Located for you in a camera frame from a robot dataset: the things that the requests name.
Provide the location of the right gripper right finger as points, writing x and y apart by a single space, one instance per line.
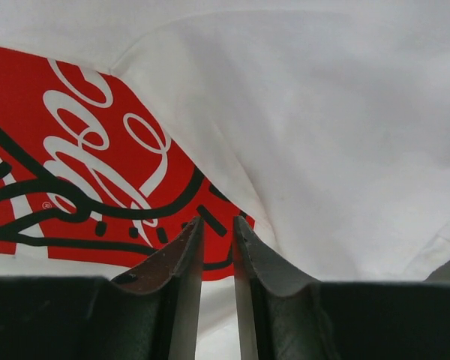
284 313

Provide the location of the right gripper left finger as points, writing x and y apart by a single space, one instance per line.
148 312

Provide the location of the white t-shirt red print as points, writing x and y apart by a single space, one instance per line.
325 123

